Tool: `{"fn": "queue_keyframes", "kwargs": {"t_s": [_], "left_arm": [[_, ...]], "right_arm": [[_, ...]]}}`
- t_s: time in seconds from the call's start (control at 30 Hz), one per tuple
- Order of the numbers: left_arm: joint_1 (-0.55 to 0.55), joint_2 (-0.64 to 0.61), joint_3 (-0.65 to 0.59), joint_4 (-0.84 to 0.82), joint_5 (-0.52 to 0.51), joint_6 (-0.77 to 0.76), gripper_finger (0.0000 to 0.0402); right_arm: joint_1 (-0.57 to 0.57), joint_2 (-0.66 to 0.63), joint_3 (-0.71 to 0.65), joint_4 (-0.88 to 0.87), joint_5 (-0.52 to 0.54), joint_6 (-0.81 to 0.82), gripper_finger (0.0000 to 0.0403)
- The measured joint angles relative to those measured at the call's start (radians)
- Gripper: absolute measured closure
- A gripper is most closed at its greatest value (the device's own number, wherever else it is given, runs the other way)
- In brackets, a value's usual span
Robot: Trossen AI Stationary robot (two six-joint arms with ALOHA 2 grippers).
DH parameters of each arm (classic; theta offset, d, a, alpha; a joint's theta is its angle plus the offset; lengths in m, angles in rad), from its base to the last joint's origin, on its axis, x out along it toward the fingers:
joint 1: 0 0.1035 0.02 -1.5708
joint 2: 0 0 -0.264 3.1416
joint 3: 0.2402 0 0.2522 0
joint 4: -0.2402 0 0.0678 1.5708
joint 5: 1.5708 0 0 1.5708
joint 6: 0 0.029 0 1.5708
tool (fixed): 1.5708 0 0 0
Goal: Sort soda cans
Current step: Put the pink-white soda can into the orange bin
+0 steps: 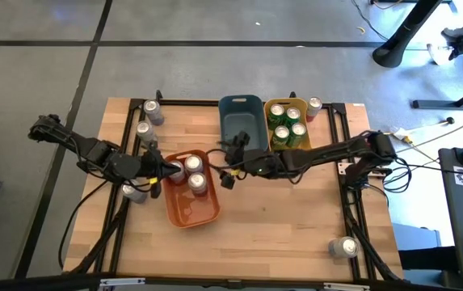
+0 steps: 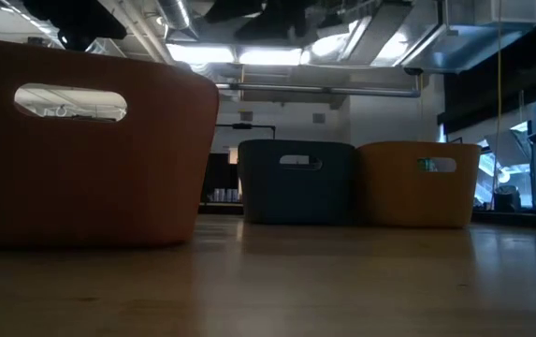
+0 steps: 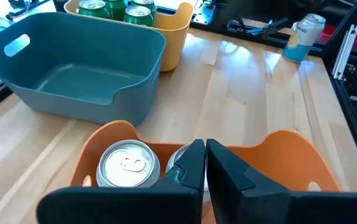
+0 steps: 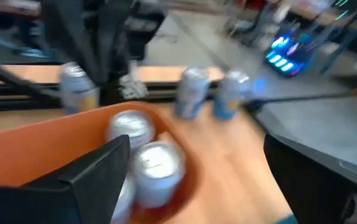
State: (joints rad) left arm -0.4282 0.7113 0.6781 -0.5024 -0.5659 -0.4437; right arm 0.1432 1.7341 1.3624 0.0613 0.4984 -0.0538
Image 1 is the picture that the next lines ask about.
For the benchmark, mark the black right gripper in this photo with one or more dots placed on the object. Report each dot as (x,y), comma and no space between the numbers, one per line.
(265,161)

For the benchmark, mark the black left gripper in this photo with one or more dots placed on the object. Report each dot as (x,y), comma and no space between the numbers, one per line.
(134,166)

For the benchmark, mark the teal plastic bin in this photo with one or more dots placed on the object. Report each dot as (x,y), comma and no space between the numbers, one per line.
(243,121)

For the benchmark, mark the silver cans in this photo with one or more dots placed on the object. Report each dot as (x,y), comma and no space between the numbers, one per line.
(197,182)

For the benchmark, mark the blue white Spindrift can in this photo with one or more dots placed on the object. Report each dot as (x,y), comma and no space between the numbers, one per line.
(144,128)
(345,246)
(132,191)
(152,108)

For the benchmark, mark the orange plastic bin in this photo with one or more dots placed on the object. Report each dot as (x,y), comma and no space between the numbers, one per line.
(190,210)

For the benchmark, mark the yellow plastic bin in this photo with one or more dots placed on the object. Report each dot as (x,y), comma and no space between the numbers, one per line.
(308,139)

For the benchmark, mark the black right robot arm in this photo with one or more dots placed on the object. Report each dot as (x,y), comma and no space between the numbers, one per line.
(328,153)

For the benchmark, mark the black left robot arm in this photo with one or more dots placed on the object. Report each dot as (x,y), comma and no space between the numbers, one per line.
(89,147)

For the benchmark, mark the white mounting plate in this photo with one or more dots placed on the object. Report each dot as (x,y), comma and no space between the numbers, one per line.
(343,168)

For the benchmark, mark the yellow connector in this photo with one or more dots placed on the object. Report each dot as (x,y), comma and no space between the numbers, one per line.
(408,140)

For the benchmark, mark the black stand leg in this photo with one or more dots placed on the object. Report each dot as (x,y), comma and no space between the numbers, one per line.
(401,40)

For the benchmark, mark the grey blue box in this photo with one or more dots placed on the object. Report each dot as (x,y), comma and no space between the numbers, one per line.
(415,238)

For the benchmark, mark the black desk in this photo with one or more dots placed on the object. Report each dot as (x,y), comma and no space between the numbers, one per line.
(437,104)

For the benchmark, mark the black round knob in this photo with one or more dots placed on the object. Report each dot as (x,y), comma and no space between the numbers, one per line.
(450,121)

